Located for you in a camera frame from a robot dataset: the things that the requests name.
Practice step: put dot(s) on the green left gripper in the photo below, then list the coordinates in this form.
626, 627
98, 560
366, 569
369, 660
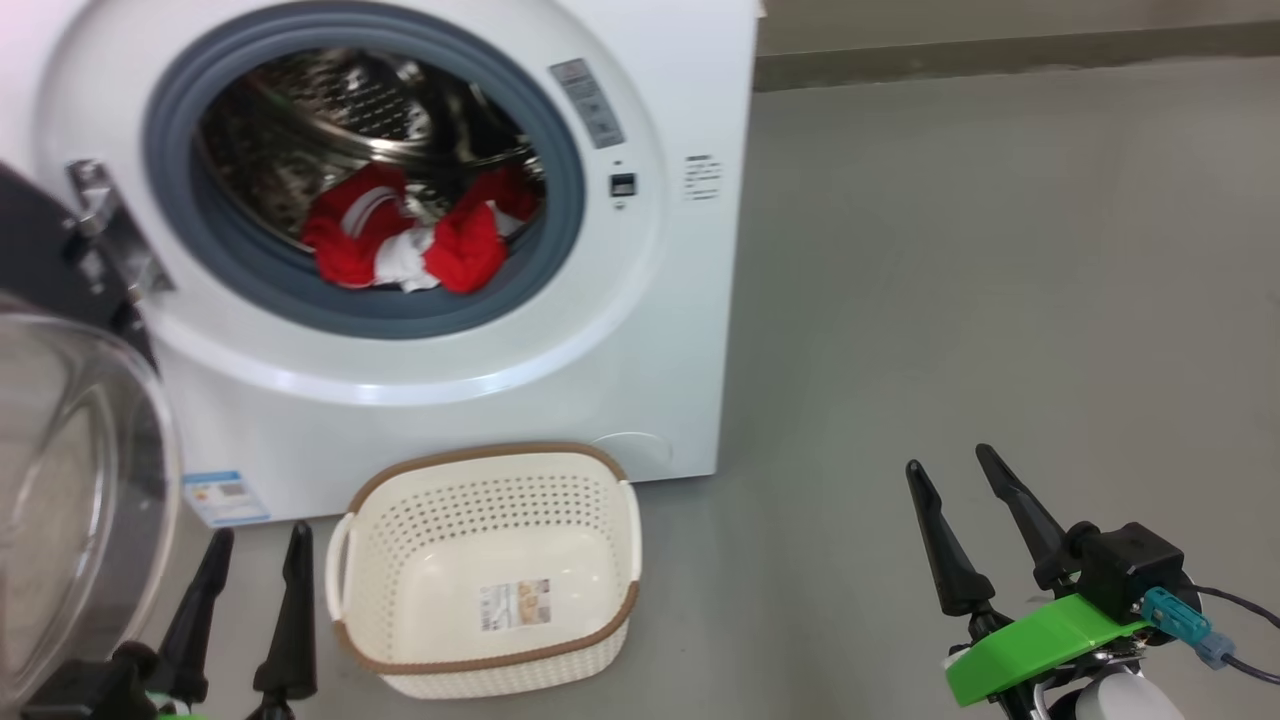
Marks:
80, 690

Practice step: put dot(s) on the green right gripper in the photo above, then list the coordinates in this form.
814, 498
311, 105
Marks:
1030, 645

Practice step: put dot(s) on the round washing machine door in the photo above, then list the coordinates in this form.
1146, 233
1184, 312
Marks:
40, 250

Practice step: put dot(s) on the red and white jersey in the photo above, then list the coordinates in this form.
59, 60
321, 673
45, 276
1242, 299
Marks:
465, 250

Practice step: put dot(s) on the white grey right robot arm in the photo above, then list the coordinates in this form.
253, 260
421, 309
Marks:
1120, 700

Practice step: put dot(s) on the cream perforated basket brown rim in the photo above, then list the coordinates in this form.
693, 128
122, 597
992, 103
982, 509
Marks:
430, 560

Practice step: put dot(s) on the white front-load washing machine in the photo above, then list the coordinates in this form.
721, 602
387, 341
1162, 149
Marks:
640, 350

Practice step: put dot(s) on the metal door hinge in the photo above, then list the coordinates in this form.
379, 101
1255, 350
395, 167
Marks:
115, 230

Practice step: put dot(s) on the blue energy label sticker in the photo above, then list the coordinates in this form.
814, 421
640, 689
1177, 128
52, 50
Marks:
226, 498

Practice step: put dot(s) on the paper product label sticker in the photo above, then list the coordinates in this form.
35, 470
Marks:
515, 604

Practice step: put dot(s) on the round white filter cover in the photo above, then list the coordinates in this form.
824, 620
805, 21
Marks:
632, 450

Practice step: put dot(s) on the small printed text label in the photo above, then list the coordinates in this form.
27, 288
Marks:
703, 177

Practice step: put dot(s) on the grey warning sticker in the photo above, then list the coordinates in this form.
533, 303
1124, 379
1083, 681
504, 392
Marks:
590, 105

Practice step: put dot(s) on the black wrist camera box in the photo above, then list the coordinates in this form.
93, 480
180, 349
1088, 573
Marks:
1130, 565

